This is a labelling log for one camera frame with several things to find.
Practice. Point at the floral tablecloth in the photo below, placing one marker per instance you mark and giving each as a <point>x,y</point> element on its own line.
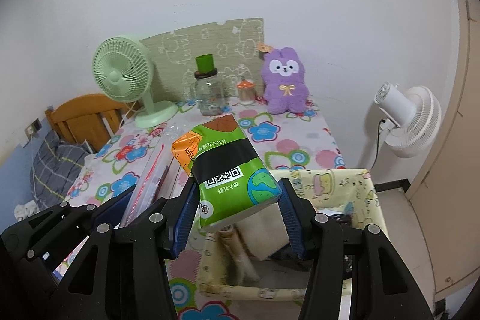
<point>284,142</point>

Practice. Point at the green desk fan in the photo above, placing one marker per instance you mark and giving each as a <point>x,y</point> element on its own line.
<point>123,70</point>

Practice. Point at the beige door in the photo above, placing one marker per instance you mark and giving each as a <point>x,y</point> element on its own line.
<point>445,193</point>

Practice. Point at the green orange tissue pack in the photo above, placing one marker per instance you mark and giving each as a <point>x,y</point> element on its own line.
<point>233,181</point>

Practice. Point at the purple plush bunny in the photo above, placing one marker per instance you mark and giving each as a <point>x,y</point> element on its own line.
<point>285,89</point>

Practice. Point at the wall power socket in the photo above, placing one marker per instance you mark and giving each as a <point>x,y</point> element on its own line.
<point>33,128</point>

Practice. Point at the grey plaid pillow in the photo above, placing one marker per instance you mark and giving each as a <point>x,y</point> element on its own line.
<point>55,167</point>

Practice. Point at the blue bed sheet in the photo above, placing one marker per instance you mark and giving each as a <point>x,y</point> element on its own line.
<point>15,177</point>

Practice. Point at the white standing fan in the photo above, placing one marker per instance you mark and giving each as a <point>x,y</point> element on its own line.
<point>400,126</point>

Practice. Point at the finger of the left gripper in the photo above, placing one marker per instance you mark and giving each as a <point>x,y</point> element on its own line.
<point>53,234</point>
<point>167,212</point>

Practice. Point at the yellow cartoon storage box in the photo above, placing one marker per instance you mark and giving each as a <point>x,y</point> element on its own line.
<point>343,191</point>

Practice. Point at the green cup on jar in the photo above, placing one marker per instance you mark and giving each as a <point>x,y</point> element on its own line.
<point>205,63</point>

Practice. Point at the glass mason jar mug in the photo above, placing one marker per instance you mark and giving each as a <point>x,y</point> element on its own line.
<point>208,92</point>

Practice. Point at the pink packet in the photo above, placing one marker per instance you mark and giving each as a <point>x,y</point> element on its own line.
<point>244,269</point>

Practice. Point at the clear plastic straw pack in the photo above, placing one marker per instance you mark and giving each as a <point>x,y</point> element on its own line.
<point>157,180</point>

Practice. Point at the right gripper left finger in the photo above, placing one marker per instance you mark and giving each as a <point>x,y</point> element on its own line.
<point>121,273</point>

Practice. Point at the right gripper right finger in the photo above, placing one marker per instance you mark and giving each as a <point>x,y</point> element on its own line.
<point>382,285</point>

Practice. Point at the white tissue stack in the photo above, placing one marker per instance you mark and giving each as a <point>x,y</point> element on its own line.
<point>264,233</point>

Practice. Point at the crumpled white cloth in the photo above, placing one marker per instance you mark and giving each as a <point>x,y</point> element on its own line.
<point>23,211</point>

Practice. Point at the cotton swab container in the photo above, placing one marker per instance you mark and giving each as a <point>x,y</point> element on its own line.
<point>246,92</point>

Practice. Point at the brown paper tag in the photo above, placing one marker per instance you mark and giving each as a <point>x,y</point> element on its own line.
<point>264,48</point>

